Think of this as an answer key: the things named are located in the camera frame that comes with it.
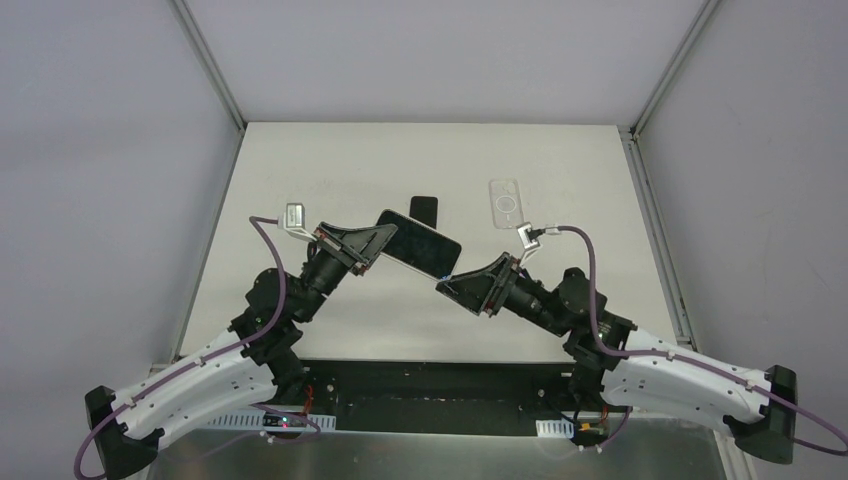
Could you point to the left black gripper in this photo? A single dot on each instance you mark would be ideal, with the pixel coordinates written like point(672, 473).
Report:
point(338, 246)

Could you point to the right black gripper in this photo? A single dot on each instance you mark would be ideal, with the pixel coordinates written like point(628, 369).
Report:
point(498, 286)

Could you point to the black smartphone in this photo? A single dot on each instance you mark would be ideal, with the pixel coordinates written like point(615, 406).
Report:
point(424, 209)

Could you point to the clear phone case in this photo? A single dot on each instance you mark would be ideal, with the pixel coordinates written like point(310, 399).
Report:
point(506, 204)

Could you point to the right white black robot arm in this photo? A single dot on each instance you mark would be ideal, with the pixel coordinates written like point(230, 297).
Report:
point(623, 365)

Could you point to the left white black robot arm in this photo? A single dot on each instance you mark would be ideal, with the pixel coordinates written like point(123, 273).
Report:
point(249, 362)

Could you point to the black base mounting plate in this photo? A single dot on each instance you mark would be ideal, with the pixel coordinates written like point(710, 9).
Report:
point(487, 399)

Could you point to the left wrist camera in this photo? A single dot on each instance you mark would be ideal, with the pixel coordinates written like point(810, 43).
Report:
point(292, 221)

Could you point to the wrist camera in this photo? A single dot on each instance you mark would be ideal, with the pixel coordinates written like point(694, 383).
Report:
point(530, 240)
point(292, 221)

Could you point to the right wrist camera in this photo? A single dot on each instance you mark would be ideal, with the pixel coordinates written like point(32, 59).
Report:
point(530, 240)

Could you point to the right white cable duct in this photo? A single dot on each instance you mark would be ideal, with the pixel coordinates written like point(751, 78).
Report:
point(558, 428)

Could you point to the white cable duct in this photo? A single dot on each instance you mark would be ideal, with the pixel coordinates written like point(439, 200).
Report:
point(254, 420)
point(558, 428)

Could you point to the left white cable duct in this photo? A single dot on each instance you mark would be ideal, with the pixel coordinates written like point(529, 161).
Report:
point(254, 420)

